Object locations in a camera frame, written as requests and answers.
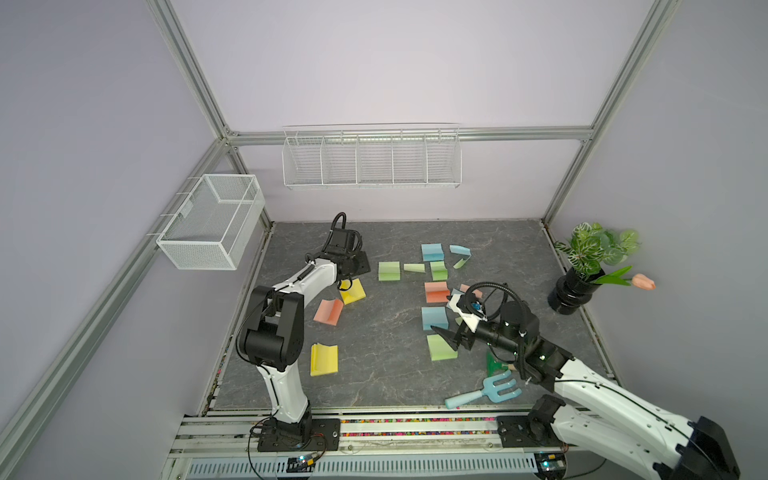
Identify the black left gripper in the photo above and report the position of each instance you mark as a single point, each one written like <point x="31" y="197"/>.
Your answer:
<point x="363" y="264"/>

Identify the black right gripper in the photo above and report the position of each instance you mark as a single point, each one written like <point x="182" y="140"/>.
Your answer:
<point x="452" y="338"/>

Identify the light blue memo pad front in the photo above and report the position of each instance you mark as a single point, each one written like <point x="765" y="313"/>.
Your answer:
<point x="434" y="317"/>

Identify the light blue memo pad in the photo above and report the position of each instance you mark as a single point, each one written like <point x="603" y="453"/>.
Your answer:
<point x="432" y="252"/>
<point x="434" y="317"/>

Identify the yellow memo pad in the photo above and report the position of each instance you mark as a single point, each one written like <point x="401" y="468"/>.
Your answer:
<point x="323" y="360"/>
<point x="351" y="291"/>

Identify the salmon memo pad front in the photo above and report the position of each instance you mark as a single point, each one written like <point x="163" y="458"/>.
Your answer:
<point x="437" y="292"/>

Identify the light green memo pad small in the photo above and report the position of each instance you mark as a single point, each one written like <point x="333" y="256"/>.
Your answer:
<point x="439" y="271"/>

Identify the red memo pad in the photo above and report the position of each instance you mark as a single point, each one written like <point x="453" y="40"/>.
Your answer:
<point x="329" y="312"/>

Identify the torn light blue page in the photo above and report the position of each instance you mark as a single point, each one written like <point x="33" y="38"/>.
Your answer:
<point x="460" y="250"/>

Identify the light green memo pad front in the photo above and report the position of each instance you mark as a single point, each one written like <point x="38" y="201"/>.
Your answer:
<point x="389" y="271"/>

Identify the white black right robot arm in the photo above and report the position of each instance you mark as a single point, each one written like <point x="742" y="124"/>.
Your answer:
<point x="583" y="408"/>

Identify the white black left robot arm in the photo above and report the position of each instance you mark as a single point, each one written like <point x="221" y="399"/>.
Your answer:
<point x="272" y="334"/>

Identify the green toy rake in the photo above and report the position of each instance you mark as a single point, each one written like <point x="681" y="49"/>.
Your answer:
<point x="494" y="366"/>

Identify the light blue toy fork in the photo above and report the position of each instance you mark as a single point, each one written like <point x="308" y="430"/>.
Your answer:
<point x="497" y="389"/>

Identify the black plant pot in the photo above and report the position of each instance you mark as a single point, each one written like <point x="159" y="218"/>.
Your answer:
<point x="572" y="291"/>

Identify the green artificial plant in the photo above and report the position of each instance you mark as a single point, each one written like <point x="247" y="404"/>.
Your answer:
<point x="591" y="246"/>

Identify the pink artificial tulip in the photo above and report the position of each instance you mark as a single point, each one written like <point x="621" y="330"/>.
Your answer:
<point x="621" y="278"/>

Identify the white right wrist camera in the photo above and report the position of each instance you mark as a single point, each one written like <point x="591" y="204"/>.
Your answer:
<point x="469" y="311"/>

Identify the white wire shelf basket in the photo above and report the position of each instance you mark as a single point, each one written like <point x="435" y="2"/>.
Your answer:
<point x="373" y="156"/>

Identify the white wire basket left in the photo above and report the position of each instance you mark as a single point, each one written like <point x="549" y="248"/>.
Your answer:
<point x="214" y="224"/>

